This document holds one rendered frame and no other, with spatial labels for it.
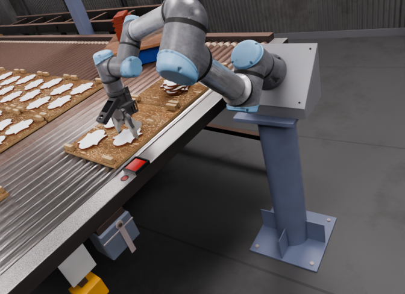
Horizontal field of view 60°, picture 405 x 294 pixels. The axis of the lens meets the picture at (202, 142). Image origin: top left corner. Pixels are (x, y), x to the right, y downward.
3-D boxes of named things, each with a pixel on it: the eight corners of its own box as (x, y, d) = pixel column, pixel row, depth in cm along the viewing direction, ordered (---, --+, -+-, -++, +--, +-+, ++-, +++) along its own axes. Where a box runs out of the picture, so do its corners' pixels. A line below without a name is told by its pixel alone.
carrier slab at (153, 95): (231, 70, 180) (230, 67, 179) (181, 111, 157) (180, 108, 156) (181, 67, 202) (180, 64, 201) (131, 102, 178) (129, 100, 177)
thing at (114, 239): (146, 240, 133) (129, 206, 123) (119, 268, 124) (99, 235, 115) (126, 230, 139) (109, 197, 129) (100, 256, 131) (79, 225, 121)
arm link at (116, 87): (110, 84, 130) (97, 83, 135) (114, 96, 133) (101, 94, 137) (125, 76, 135) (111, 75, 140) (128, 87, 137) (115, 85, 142)
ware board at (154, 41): (182, 18, 249) (182, 15, 248) (176, 41, 208) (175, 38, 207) (117, 34, 258) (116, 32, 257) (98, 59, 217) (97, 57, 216)
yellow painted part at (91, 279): (109, 291, 124) (81, 249, 111) (90, 312, 119) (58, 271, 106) (96, 282, 129) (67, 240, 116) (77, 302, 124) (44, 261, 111)
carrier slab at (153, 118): (181, 112, 156) (181, 109, 155) (116, 169, 132) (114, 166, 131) (129, 104, 177) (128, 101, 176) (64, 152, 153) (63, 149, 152)
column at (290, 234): (336, 218, 202) (330, 84, 154) (316, 273, 178) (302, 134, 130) (275, 204, 223) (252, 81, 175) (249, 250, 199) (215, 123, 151)
